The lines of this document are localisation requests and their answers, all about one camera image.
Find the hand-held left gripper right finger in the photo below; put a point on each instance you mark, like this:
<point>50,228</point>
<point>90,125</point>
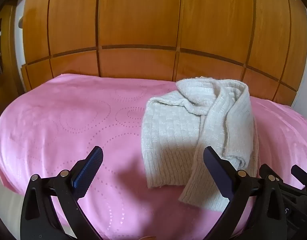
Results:
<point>218,177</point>

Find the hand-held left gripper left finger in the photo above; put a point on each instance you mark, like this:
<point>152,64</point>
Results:
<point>88,173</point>

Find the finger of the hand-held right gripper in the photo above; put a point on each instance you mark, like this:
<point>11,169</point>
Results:
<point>303,177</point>

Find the white knit sweater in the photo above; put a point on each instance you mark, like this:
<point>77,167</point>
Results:
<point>183,135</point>

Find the pink dotted blanket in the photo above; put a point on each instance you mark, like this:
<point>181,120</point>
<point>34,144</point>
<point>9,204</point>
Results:
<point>68,120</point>

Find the white bed sheet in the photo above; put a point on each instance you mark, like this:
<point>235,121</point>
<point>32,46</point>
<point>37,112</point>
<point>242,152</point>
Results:
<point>8,205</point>

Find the wooden bookshelf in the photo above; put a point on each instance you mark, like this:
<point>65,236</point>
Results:
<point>1,62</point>

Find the wooden panelled wardrobe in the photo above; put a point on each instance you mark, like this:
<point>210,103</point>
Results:
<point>143,25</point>

